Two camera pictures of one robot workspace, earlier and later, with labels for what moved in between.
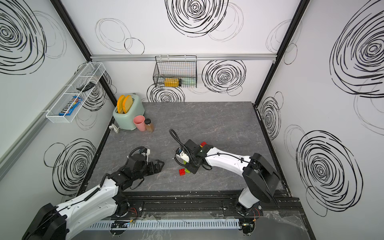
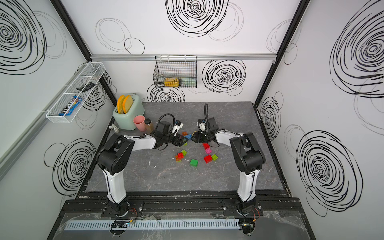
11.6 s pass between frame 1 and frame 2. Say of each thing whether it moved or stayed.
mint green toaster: stayed
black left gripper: moved
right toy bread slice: stayed
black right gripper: moved
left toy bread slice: stayed
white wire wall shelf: stayed
